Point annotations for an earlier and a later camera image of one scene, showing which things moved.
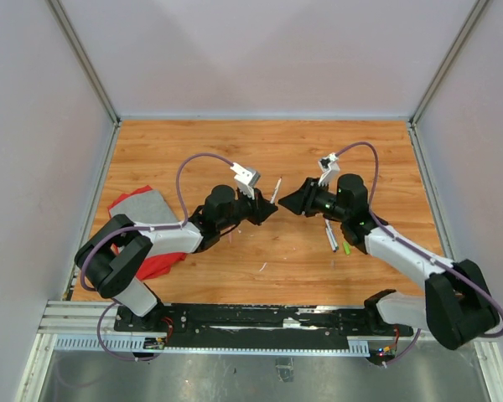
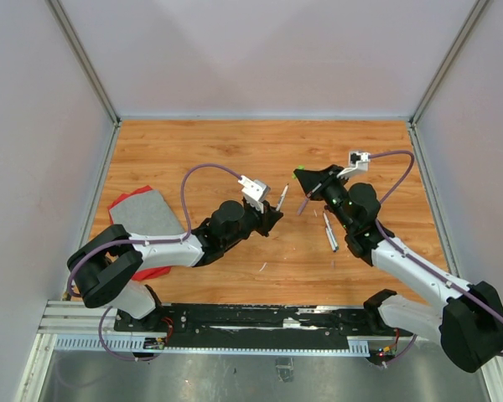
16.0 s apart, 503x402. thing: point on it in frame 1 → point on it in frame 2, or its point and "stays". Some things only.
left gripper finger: [263, 205] → [273, 214]
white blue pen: [332, 234] stays
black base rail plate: [256, 326] stays
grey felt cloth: [147, 208] stays
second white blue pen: [330, 240] stays
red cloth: [160, 265] stays
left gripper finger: [264, 216] → [266, 232]
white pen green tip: [273, 195] → [282, 198]
